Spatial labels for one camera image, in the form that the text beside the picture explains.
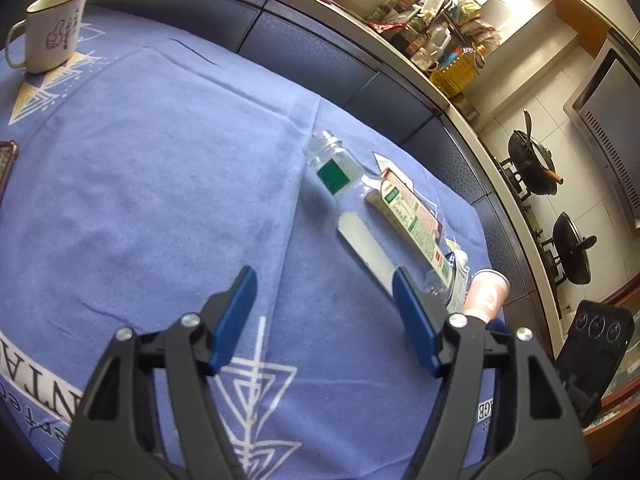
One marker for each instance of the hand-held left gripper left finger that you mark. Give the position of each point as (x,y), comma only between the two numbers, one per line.
(232,320)

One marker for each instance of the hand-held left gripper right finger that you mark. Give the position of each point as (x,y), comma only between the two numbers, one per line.
(417,322)

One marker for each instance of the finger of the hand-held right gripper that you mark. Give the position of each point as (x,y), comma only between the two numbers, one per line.
(500,328)

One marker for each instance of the pink paper cup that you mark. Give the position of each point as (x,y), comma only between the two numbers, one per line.
(482,295)

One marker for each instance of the small white packet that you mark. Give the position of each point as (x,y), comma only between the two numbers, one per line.
(457,260)

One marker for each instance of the clear plastic bottle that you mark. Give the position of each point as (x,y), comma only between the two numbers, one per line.
(345,195)

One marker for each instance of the gas stove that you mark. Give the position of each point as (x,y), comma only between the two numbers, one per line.
(550,265)

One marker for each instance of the blue printed tablecloth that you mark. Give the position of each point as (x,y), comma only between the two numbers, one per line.
(150,185)

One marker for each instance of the white paper scrap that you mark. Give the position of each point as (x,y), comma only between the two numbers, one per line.
(384,161)

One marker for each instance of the black wok with lid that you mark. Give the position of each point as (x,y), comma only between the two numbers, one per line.
(532,160)

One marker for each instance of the small steel pot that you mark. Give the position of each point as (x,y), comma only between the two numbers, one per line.
(465,107)

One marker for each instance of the steel range hood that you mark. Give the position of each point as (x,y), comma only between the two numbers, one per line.
(610,110)

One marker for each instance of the yellow cooking oil bottle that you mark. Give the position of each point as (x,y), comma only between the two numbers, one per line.
(457,72)

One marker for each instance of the smartphone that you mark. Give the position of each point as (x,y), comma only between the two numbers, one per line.
(6,165)

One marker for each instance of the white plastic jug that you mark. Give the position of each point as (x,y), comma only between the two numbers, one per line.
(440,40)

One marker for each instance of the cluster of condiment bottles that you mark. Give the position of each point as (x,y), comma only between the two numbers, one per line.
(400,15)

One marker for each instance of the white enamel mug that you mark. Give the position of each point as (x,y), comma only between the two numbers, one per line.
(50,35)

